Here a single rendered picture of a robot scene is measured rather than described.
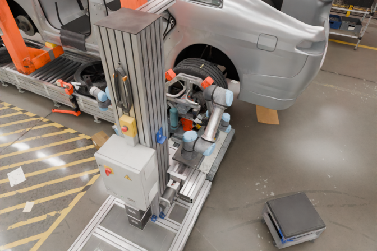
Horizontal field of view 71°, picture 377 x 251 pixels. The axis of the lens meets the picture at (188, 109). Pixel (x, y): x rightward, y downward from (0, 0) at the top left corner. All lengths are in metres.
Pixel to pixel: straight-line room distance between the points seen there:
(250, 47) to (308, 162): 1.67
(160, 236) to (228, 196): 0.88
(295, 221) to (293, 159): 1.05
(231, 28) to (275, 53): 0.46
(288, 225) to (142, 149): 1.48
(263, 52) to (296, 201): 1.42
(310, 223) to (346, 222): 0.65
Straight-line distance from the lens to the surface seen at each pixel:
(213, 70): 2.66
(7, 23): 3.91
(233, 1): 2.55
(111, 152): 1.79
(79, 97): 3.72
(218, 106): 1.99
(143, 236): 2.58
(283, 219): 2.63
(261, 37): 2.52
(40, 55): 4.25
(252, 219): 2.94
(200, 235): 2.80
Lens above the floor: 2.58
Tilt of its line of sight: 42 degrees down
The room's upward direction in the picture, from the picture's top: 1 degrees clockwise
